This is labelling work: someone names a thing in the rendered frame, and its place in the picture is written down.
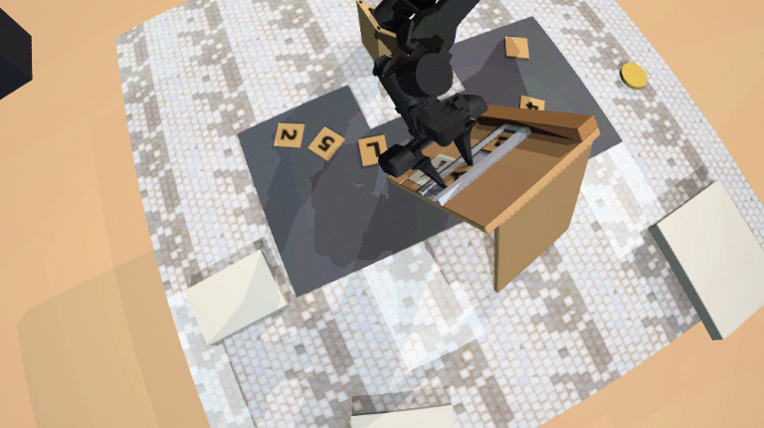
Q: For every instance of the yellow round disc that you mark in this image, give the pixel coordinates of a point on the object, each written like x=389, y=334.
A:
x=633, y=76

